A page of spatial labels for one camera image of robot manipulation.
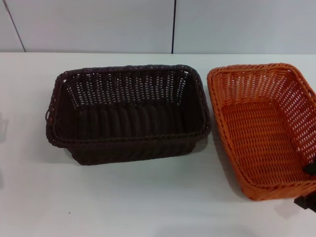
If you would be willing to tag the dark brown woven basket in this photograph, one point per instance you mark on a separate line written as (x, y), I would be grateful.
(128, 116)

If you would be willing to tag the orange woven basket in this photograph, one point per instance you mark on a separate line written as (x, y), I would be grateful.
(261, 138)

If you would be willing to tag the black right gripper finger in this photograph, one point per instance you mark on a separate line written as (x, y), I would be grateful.
(310, 169)
(306, 201)

